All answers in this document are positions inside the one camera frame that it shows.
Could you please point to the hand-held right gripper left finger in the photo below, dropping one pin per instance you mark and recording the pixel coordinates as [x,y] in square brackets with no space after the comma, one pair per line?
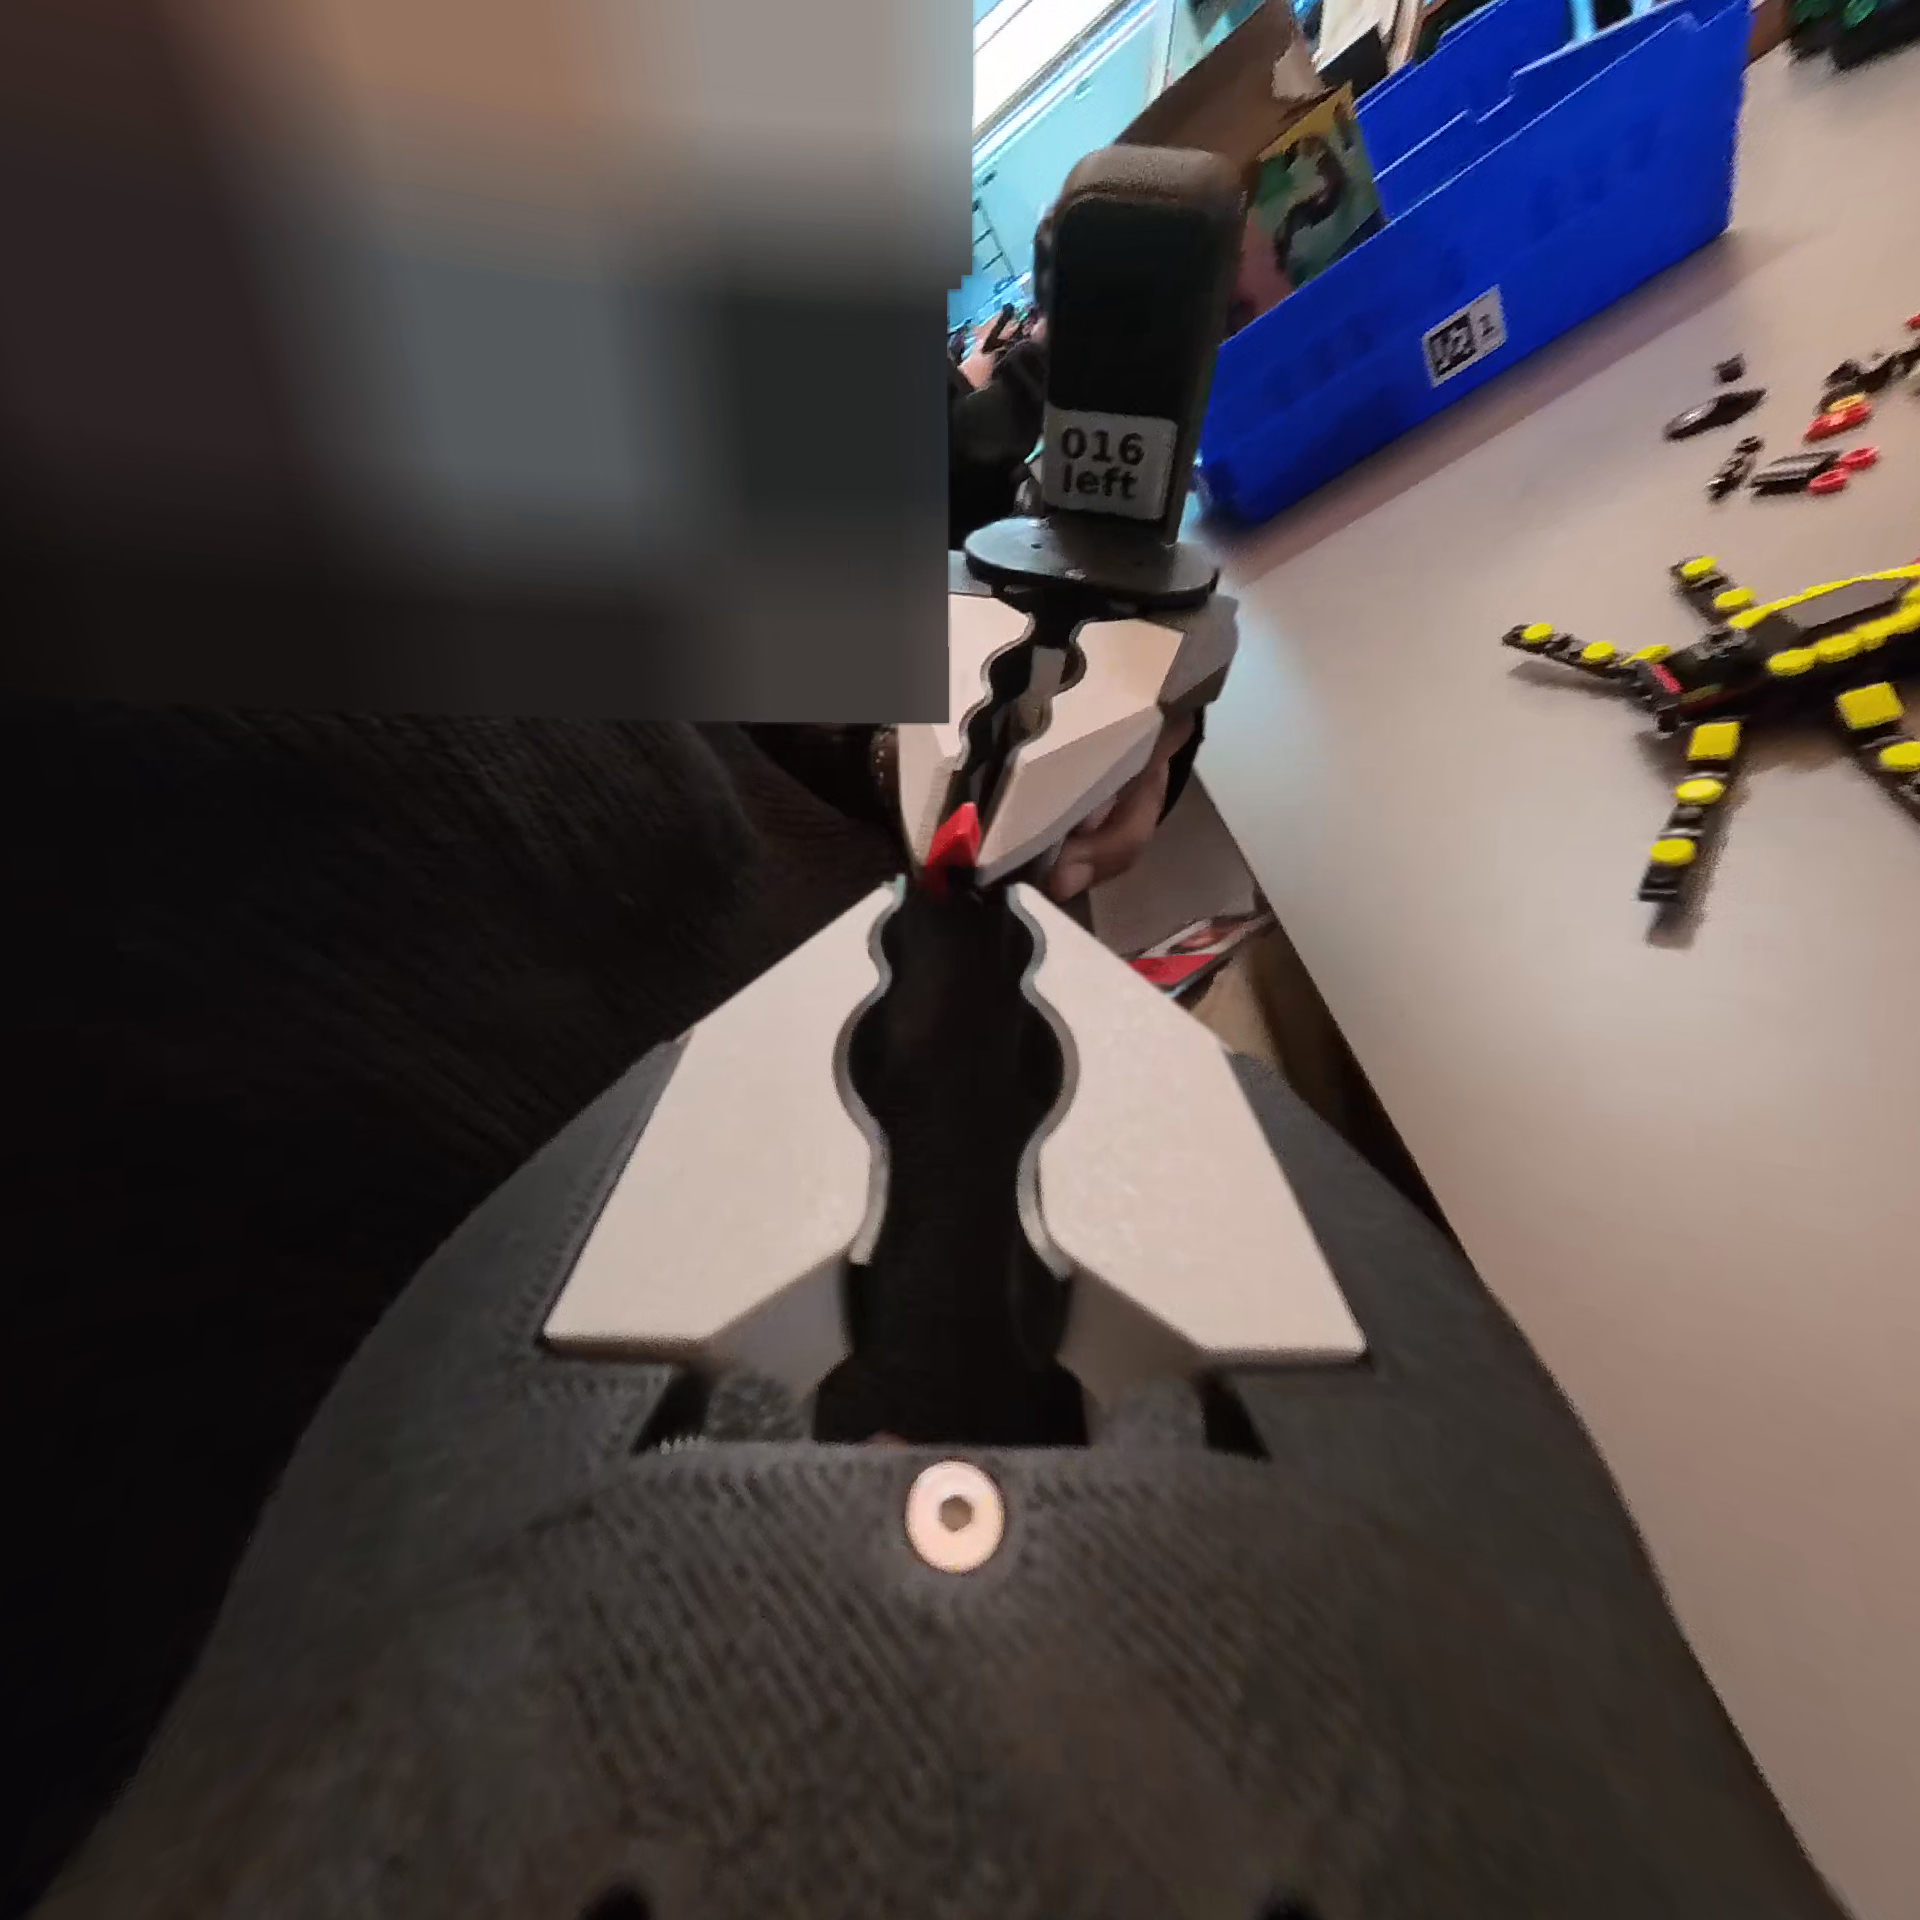
[720,1184]

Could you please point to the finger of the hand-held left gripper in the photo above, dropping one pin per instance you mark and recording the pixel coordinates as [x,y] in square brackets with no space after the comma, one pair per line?
[982,644]
[1125,705]

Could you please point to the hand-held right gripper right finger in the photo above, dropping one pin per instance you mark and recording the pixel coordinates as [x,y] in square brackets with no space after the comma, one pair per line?
[1185,1201]

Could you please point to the small red lego piece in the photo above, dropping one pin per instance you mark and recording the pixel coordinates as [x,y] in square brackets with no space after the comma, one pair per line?
[953,843]

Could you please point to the black yellow lego scorpion model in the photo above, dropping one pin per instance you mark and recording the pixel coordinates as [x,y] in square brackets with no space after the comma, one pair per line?
[1770,675]

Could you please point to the cardboard lego box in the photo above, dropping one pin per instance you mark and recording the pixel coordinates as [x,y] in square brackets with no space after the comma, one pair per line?
[1321,188]

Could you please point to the pile of loose lego pieces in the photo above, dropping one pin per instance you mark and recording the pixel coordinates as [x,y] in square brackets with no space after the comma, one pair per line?
[1801,450]

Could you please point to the person's left hand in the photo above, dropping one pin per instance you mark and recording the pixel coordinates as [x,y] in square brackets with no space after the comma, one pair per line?
[1118,853]

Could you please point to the plastic bag with red label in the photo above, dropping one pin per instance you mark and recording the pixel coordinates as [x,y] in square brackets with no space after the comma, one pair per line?
[1201,948]

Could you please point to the blue plastic bin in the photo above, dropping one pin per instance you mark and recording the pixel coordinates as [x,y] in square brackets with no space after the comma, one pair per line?
[1470,270]

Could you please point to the person's black sweater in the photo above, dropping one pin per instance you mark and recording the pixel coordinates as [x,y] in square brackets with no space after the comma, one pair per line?
[374,1050]

